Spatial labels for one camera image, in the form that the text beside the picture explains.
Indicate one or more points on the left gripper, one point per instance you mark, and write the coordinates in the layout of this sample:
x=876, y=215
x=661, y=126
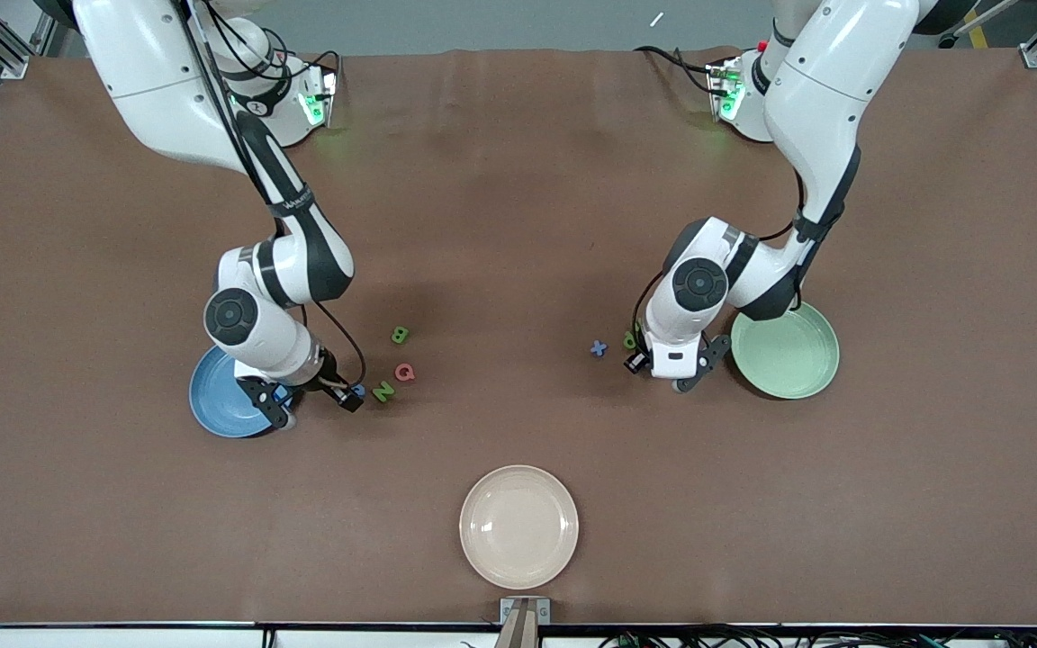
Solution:
x=636, y=362

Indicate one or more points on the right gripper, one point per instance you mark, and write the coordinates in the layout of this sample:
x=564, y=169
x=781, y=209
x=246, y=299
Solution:
x=329, y=375

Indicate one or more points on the green lowercase letter p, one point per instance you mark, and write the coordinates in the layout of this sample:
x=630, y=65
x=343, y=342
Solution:
x=629, y=342

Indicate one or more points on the blue lowercase letter x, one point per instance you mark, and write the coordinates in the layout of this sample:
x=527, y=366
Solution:
x=599, y=348

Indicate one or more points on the green uppercase letter N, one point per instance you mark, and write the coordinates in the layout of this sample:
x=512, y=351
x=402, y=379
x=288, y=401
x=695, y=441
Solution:
x=383, y=392

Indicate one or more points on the pink uppercase letter Q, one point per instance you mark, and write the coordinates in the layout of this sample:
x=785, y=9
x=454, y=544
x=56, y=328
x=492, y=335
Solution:
x=405, y=373

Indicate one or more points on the green uppercase letter B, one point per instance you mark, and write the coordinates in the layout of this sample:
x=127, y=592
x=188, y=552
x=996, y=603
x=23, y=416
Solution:
x=400, y=335

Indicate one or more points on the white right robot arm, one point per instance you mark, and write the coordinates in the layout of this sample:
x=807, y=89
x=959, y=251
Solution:
x=158, y=90

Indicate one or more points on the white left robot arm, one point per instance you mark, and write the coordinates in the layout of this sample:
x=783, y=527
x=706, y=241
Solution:
x=843, y=81

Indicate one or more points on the blue plate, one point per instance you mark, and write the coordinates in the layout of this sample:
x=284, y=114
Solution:
x=212, y=409

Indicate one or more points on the green plate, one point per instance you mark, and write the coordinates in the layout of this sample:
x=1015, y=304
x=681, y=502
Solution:
x=789, y=355

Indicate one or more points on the beige plate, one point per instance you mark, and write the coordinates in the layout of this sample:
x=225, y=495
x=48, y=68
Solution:
x=518, y=526

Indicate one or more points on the white table edge rail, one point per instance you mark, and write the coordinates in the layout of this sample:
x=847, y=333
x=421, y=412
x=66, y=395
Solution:
x=122, y=639

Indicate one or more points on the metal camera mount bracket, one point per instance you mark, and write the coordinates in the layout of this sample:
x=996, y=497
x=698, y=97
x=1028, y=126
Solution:
x=524, y=612

